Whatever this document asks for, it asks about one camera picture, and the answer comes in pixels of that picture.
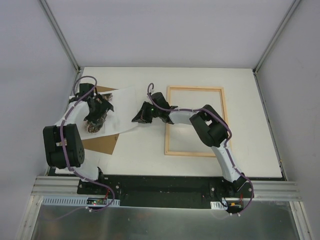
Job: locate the printed photo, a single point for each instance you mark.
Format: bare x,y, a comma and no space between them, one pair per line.
94,126

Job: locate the left cable duct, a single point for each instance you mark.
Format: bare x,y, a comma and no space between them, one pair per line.
79,201

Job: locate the right aluminium corner post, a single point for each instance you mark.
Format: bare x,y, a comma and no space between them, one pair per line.
281,27

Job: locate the light wooden picture frame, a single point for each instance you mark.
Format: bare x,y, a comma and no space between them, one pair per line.
197,122

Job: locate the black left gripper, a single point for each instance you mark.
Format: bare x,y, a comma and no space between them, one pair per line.
99,114

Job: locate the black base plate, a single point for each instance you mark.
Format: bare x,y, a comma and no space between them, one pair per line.
183,192

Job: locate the cable duct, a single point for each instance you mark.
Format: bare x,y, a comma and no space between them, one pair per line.
79,201
216,205

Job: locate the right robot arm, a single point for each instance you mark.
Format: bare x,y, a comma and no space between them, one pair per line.
211,129

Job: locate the right cable duct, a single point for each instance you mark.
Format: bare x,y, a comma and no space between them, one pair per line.
216,205

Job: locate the aluminium corner post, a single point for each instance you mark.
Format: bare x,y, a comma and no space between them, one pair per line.
281,27
59,34

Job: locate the aluminium front rail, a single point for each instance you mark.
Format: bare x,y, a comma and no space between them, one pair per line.
263,190

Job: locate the brown cardboard backing board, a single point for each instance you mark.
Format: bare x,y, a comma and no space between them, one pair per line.
102,144

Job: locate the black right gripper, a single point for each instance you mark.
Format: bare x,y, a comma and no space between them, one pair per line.
145,113

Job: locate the left aluminium corner post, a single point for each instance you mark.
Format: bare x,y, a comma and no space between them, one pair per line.
59,34

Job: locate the white paper sheet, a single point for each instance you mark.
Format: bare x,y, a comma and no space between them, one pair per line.
125,108

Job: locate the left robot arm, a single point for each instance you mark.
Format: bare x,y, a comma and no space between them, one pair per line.
63,146

